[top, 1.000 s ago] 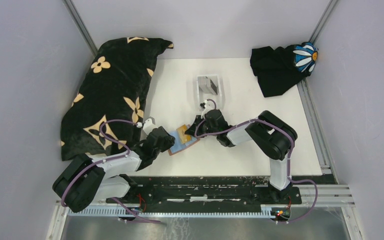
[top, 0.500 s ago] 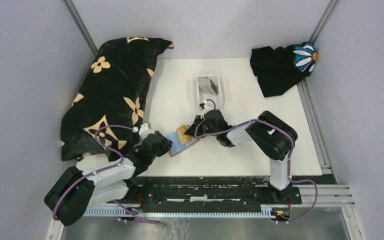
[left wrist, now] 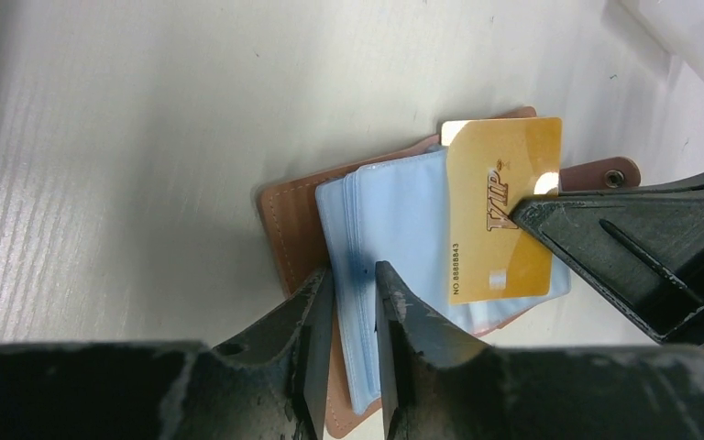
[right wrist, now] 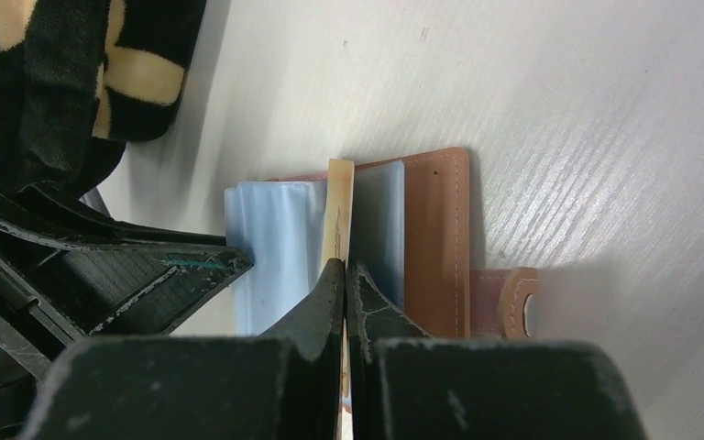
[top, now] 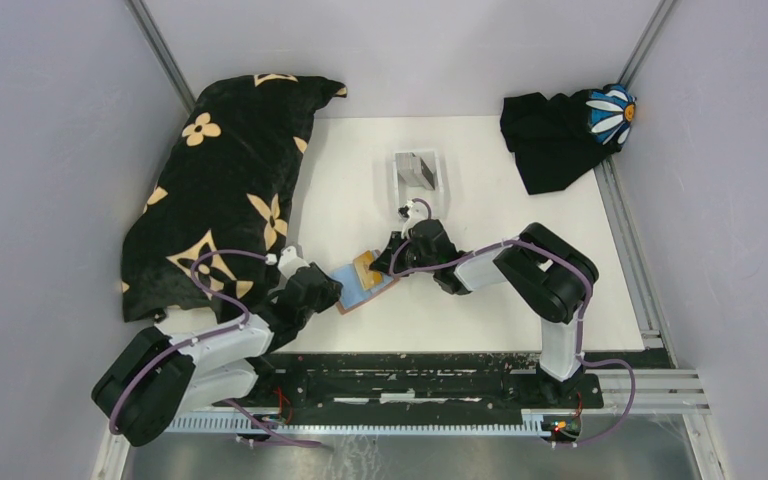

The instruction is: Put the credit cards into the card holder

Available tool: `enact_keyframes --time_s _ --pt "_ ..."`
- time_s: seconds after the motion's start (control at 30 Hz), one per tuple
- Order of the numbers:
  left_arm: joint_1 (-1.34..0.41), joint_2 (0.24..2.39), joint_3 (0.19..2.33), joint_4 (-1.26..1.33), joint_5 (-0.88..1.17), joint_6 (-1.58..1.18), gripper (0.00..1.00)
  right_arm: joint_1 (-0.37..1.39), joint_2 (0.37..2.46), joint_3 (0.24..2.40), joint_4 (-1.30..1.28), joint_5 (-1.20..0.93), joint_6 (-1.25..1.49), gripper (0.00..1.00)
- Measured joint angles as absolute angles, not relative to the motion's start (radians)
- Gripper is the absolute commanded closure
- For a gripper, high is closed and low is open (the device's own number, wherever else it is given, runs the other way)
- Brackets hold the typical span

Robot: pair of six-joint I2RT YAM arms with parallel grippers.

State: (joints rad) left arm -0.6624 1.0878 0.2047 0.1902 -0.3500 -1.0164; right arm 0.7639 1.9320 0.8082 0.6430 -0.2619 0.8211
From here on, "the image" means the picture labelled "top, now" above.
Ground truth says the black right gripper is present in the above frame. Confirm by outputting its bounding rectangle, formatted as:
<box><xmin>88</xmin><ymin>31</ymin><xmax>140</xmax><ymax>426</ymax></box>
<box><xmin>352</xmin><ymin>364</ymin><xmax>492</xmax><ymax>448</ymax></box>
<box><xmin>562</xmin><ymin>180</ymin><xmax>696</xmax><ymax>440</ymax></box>
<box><xmin>370</xmin><ymin>232</ymin><xmax>438</xmax><ymax>278</ymax></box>

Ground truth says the orange credit card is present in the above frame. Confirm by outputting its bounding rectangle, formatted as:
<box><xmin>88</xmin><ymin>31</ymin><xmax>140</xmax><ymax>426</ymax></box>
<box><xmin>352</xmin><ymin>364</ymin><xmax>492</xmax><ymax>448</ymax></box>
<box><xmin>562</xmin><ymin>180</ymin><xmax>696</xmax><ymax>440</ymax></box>
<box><xmin>352</xmin><ymin>250</ymin><xmax>384</xmax><ymax>291</ymax></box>

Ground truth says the tan leather card holder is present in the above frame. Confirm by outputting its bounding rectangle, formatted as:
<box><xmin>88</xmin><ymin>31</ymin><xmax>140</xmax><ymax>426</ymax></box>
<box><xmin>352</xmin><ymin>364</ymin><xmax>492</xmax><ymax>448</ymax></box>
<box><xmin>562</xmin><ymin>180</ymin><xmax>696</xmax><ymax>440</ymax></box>
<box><xmin>329</xmin><ymin>250</ymin><xmax>397</xmax><ymax>315</ymax></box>

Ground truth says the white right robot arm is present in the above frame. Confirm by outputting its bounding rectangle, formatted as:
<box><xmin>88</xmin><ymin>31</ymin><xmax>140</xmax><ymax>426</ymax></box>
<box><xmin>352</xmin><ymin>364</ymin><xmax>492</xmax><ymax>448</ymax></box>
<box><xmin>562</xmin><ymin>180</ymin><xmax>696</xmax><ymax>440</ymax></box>
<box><xmin>369</xmin><ymin>219</ymin><xmax>599</xmax><ymax>408</ymax></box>

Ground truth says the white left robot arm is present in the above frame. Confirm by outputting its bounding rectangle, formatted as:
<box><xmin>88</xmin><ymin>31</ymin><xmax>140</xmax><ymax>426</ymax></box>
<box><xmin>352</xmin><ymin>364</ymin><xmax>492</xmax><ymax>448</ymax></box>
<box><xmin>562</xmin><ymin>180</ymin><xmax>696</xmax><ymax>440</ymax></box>
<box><xmin>91</xmin><ymin>263</ymin><xmax>343</xmax><ymax>447</ymax></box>

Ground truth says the clear acrylic card tray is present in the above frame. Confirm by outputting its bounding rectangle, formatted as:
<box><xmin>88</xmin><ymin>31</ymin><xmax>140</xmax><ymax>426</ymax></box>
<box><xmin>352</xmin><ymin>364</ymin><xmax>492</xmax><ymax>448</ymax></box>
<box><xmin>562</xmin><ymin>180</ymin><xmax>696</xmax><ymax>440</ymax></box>
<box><xmin>387</xmin><ymin>149</ymin><xmax>450</xmax><ymax>219</ymax></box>

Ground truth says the stack of grey cards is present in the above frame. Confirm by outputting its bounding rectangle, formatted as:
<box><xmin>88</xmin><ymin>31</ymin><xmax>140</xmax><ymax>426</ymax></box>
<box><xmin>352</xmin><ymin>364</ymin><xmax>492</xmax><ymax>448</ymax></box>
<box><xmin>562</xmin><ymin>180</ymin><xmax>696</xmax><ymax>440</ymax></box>
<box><xmin>394</xmin><ymin>152</ymin><xmax>436</xmax><ymax>191</ymax></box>

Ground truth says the black floral pillow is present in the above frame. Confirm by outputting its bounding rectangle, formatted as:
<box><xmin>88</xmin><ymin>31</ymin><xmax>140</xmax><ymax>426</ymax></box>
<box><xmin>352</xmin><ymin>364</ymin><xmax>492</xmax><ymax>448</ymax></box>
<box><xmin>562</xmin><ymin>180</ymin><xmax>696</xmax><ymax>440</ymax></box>
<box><xmin>120</xmin><ymin>73</ymin><xmax>347</xmax><ymax>322</ymax></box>

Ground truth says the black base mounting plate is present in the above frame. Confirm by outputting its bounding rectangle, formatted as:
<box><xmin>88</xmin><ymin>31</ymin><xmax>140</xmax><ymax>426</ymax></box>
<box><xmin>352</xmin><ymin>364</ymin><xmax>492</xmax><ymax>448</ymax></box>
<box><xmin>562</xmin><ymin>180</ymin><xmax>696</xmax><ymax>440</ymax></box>
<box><xmin>237</xmin><ymin>353</ymin><xmax>605</xmax><ymax>426</ymax></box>

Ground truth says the black cloth with daisy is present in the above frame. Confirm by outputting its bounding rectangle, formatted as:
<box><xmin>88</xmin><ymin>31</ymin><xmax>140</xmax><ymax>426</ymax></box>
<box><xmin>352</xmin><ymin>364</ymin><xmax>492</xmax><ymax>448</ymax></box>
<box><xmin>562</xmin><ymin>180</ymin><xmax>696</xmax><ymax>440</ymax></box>
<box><xmin>500</xmin><ymin>84</ymin><xmax>637</xmax><ymax>195</ymax></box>

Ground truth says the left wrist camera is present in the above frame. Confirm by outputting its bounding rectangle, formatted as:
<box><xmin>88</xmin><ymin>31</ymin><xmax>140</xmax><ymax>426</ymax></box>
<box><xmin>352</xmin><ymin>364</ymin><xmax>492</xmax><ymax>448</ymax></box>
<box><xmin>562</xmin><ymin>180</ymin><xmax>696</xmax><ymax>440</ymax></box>
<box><xmin>277</xmin><ymin>245</ymin><xmax>309</xmax><ymax>279</ymax></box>

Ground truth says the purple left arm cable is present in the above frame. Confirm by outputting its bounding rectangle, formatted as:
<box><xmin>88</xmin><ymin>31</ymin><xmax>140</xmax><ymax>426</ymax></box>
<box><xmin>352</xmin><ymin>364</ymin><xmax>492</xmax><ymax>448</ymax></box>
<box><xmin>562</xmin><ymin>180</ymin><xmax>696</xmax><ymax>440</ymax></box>
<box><xmin>106</xmin><ymin>248</ymin><xmax>324</xmax><ymax>446</ymax></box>

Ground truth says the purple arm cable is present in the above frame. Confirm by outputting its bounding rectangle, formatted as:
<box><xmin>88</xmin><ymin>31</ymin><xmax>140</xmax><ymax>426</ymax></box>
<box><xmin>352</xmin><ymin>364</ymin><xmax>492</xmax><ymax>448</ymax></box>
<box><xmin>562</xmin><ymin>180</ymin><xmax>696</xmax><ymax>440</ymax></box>
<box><xmin>389</xmin><ymin>198</ymin><xmax>637</xmax><ymax>449</ymax></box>
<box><xmin>106</xmin><ymin>248</ymin><xmax>324</xmax><ymax>446</ymax></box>

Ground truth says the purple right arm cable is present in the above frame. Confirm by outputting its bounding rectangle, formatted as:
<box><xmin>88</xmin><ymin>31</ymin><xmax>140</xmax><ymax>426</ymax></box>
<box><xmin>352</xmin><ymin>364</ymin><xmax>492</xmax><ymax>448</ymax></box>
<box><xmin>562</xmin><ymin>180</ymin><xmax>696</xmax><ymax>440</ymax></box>
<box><xmin>389</xmin><ymin>198</ymin><xmax>637</xmax><ymax>449</ymax></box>

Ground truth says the aluminium rail frame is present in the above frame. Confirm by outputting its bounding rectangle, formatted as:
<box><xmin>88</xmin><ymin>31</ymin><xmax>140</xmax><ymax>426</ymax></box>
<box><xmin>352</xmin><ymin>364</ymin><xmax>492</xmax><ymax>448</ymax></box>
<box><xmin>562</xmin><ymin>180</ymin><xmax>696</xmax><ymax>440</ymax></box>
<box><xmin>92</xmin><ymin>331</ymin><xmax>726</xmax><ymax>479</ymax></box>

